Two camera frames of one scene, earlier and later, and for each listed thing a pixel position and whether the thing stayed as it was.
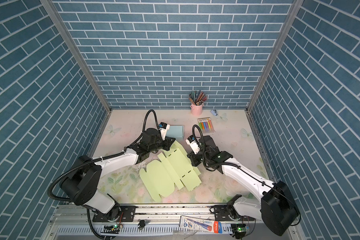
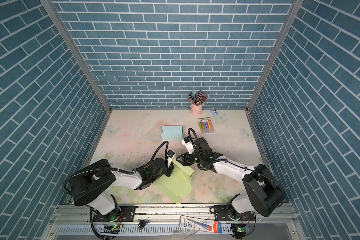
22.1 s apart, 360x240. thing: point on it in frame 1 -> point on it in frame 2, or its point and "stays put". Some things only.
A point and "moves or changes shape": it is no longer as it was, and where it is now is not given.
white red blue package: x=196 y=223 stays put
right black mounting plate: x=226 y=212 stays put
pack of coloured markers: x=205 y=125 stays put
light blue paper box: x=176 y=131 stays put
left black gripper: x=168 y=143 -> x=171 y=168
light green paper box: x=174 y=168 moves or changes shape
